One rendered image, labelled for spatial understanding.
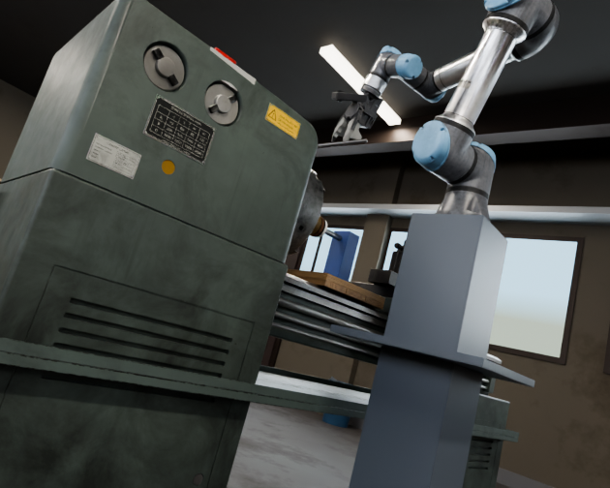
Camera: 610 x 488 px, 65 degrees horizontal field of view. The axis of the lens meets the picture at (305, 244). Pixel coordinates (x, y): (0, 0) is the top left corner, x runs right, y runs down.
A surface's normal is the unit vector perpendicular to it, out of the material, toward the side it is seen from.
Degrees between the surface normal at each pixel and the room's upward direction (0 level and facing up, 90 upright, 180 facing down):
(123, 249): 90
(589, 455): 90
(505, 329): 90
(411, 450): 90
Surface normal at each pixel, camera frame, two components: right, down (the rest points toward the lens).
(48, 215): 0.67, 0.03
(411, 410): -0.61, -0.32
